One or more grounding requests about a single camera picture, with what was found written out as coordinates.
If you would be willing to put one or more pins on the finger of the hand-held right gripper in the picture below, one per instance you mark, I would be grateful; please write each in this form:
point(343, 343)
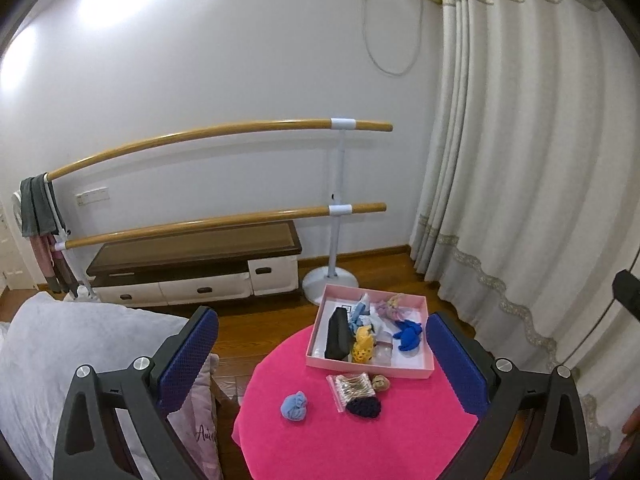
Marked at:
point(629, 292)

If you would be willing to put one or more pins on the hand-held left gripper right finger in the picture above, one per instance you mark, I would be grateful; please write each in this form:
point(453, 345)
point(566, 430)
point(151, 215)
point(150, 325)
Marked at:
point(457, 365)

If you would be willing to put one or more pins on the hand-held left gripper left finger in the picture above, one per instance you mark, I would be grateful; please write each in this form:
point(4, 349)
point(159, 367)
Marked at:
point(187, 360)

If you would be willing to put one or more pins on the pink shallow box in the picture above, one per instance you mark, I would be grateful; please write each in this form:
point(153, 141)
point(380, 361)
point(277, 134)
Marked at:
point(417, 358)

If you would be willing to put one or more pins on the blue fabric bow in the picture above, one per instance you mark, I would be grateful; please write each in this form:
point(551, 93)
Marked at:
point(409, 334)

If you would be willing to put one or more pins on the small clear plastic packet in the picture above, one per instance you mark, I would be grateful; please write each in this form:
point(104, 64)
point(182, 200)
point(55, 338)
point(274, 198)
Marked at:
point(385, 350)

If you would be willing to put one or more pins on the pink and purple scrunchie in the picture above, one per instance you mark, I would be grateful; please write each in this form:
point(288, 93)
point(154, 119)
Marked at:
point(390, 307)

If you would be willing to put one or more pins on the yellow knitted scrunchie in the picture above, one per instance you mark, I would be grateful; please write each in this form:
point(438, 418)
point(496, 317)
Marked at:
point(362, 347)

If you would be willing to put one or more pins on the light blue and white cloth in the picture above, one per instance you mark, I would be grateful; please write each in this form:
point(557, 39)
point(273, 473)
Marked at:
point(362, 316)

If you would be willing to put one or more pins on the black soft pouch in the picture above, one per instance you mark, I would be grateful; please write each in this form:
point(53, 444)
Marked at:
point(337, 332)

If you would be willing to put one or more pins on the person's right hand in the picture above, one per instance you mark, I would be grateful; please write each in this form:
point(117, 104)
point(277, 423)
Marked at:
point(634, 420)

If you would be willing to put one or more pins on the brown scrunchie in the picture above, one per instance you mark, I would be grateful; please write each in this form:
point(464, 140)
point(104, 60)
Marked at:
point(381, 383)

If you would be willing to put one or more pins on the navy knitted scrunchie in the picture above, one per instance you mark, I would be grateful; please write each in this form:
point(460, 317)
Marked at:
point(364, 406)

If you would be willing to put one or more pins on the clear bag of hair clips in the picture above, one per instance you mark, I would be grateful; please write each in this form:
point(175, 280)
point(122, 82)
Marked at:
point(350, 389)

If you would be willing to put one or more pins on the brown and white low cabinet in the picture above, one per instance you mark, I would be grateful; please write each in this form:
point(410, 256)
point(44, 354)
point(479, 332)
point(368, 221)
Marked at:
point(200, 250)

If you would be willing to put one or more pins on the light blue balled sock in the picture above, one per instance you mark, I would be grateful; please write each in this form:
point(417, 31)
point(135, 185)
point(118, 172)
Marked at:
point(295, 406)

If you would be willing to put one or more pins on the grey blanket with pillow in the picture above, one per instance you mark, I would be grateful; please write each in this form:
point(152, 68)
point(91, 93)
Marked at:
point(60, 340)

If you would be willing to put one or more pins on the pink round tablecloth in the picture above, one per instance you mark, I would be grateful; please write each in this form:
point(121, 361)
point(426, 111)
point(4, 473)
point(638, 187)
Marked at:
point(300, 450)

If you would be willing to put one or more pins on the white pleated curtain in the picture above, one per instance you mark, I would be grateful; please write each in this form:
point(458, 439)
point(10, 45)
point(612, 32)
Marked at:
point(525, 160)

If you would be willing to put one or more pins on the pink hanging cloth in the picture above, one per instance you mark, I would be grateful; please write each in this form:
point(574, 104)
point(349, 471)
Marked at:
point(45, 260)

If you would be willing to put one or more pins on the white barre stand round base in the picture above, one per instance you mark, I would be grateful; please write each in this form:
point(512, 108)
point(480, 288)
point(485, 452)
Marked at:
point(336, 240)

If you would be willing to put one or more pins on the grey hanging cloth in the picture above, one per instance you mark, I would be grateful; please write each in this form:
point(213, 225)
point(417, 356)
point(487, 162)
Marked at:
point(37, 205)

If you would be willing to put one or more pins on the short wooden barre rail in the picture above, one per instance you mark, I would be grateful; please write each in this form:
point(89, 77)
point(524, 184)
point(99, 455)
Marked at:
point(200, 222)

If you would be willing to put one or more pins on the white wall switch panel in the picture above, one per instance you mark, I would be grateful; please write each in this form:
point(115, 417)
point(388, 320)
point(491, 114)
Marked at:
point(93, 196)

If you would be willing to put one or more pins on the long wooden barre rail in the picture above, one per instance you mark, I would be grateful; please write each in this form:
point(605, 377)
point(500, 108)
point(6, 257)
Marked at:
point(200, 132)

